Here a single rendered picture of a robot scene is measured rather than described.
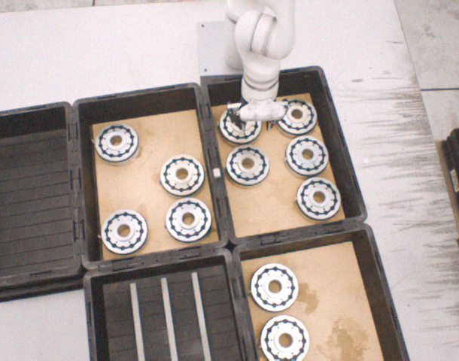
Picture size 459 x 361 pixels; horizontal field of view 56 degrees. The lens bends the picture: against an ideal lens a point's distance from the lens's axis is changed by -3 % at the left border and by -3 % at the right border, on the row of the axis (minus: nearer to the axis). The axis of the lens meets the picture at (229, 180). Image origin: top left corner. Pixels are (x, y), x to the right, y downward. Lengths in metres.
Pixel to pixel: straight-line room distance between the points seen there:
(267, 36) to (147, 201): 0.49
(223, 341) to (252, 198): 0.32
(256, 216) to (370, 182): 0.38
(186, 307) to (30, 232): 0.40
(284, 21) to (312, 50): 0.69
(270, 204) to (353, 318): 0.31
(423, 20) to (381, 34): 1.14
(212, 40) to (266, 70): 0.48
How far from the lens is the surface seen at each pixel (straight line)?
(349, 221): 0.96
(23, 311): 1.21
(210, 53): 1.28
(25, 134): 1.20
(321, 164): 1.07
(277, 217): 1.03
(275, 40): 0.77
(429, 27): 2.66
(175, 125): 1.12
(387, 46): 1.52
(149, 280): 1.01
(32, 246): 1.09
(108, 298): 1.02
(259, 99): 0.91
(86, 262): 0.94
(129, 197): 1.06
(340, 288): 1.03
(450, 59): 2.57
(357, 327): 1.03
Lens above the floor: 1.81
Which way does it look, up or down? 69 degrees down
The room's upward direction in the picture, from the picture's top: 4 degrees clockwise
